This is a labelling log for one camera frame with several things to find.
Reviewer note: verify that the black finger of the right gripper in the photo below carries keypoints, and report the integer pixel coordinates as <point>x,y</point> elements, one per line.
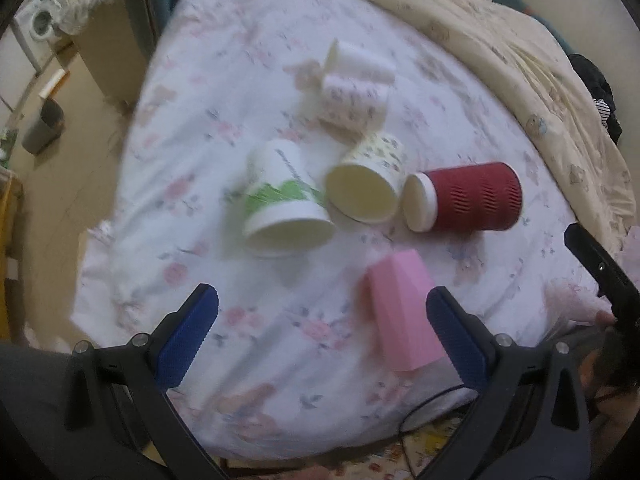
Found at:
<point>613,282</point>

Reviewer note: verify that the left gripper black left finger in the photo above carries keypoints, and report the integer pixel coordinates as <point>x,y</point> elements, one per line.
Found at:
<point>96,441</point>

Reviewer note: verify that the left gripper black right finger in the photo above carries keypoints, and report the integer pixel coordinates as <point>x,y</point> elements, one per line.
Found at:
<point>529,419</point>

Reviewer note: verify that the pink faceted plastic cup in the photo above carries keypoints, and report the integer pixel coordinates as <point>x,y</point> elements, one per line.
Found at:
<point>399,286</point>

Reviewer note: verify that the red ribbed paper cup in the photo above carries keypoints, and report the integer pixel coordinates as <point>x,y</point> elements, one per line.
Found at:
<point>465,199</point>

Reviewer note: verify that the green and white paper cup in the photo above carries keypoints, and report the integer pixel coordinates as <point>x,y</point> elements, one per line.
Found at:
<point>284,210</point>

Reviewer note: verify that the yellow patterned paper cup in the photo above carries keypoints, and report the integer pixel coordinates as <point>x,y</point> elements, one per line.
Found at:
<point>366,184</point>

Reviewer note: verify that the pink patterned paper cup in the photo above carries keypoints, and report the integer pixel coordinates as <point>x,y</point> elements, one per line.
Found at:
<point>353,104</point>

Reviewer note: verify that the plain white paper cup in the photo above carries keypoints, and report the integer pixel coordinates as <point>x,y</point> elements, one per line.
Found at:
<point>349,61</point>

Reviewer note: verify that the grey trash bin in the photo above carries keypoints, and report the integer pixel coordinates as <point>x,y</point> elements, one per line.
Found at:
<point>44,127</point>

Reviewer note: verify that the white floral bed sheet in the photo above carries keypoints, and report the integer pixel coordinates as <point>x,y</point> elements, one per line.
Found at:
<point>222,183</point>

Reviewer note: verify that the brown cardboard box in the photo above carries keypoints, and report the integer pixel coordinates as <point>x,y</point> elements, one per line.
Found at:
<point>102,33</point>

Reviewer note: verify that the cream bear print duvet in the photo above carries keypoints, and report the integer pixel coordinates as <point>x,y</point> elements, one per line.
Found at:
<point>519,60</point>

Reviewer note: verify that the white washing machine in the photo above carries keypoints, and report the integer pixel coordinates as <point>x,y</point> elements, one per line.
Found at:
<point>34,26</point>

